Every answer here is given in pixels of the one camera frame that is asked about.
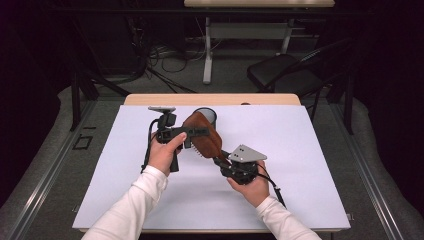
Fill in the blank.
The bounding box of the person's left hand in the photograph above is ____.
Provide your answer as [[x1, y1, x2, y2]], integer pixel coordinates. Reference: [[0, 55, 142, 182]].
[[147, 131, 188, 177]]

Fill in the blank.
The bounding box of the left hand-held gripper cable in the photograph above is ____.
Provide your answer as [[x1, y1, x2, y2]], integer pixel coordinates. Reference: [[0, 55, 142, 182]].
[[140, 118, 161, 175]]

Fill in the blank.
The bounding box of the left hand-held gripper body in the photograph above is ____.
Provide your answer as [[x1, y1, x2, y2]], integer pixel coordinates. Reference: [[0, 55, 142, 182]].
[[147, 105, 194, 173]]

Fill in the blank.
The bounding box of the black metal stand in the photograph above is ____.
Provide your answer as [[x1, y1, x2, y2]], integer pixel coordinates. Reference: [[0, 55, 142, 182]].
[[344, 74, 355, 136], [69, 71, 132, 132]]

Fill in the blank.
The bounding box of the person's right hand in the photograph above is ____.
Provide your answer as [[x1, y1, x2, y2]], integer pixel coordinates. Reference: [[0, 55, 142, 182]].
[[227, 160, 271, 208]]

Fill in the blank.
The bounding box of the aluminium floor rail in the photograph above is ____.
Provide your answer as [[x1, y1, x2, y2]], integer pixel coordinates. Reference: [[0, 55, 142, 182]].
[[4, 99, 98, 240], [329, 103, 406, 240]]

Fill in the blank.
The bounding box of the brown wooden hairbrush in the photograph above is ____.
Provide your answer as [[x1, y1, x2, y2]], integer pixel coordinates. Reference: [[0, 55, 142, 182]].
[[182, 110, 231, 165]]

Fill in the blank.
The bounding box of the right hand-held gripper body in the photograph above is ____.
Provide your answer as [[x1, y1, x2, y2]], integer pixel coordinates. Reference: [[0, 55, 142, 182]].
[[219, 144, 268, 186]]

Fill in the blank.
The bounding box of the bundle of floor cables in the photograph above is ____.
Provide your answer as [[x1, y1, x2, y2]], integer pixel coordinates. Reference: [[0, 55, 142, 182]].
[[131, 16, 201, 94]]

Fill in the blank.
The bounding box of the black folding chair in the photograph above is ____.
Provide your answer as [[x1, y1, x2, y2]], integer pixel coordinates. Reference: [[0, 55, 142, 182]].
[[246, 37, 355, 123]]

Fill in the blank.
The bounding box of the right hand-held gripper cable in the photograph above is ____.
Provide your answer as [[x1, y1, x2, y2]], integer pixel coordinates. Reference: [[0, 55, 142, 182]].
[[256, 162, 287, 210]]

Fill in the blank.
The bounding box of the white metal-legged desk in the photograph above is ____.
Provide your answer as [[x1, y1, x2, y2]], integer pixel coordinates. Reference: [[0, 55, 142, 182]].
[[183, 0, 336, 85]]

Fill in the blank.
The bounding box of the hand-held gripper cable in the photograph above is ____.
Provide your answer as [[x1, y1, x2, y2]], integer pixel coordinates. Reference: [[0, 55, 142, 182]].
[[256, 162, 287, 210], [140, 118, 161, 175]]

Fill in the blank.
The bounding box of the white table mat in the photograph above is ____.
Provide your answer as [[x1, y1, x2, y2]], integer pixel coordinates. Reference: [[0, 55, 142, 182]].
[[72, 104, 352, 231]]

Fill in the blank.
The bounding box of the black mesh pen cup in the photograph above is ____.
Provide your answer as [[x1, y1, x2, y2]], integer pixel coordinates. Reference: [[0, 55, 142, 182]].
[[193, 106, 218, 133]]

